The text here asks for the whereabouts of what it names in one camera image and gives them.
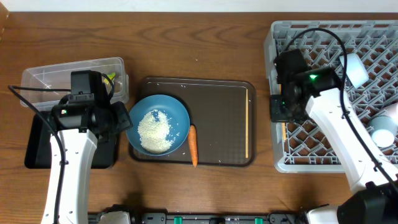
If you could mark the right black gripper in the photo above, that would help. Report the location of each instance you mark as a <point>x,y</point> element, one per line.
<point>277,116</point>

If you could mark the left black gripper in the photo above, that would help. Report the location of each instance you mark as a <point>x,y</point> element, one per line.
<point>125,121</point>

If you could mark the blue plate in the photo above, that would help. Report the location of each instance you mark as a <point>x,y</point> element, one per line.
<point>178,119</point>

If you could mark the green yellow snack wrapper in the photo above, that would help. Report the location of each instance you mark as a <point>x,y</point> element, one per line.
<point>109,79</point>

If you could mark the light blue bowl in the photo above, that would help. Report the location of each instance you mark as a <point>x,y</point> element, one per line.
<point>356,72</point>

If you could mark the light blue cup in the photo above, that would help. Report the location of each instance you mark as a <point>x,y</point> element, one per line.
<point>383,132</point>

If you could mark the pink white cup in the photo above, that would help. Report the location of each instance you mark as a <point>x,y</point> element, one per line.
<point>392,112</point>

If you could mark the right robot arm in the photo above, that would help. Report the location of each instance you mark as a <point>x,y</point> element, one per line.
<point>372,178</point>

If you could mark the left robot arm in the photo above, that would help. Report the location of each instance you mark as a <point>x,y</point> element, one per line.
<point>79,128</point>

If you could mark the grey dishwasher rack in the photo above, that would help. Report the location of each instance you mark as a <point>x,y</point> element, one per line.
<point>306,150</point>

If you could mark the pile of white rice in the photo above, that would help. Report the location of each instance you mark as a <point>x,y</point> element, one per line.
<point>154,130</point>

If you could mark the dark brown serving tray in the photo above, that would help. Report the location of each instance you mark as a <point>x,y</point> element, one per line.
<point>217,110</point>

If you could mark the clear plastic bin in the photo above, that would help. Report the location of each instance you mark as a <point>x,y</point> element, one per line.
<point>56,77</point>

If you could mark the orange carrot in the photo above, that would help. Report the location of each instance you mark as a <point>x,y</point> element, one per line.
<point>192,142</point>

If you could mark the black plastic tray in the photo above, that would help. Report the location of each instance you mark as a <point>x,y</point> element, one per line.
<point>38,153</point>

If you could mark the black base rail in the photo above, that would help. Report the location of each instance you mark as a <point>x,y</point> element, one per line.
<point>162,216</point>

